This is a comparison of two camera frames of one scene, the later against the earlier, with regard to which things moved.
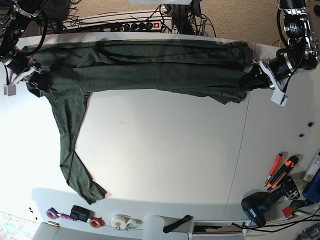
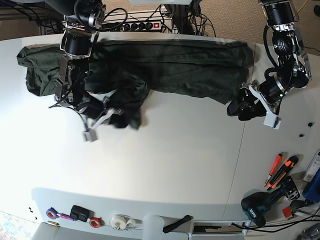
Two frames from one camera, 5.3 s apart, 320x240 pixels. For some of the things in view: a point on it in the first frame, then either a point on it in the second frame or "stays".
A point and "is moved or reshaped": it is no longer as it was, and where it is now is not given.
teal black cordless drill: (255, 202) stays
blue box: (312, 191) stays
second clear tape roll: (134, 224) stays
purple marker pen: (66, 216) stays
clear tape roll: (119, 221) stays
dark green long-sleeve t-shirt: (67, 72) is moved or reshaped
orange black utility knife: (290, 163) stays
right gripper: (257, 78) -> (271, 106)
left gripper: (23, 70) -> (95, 109)
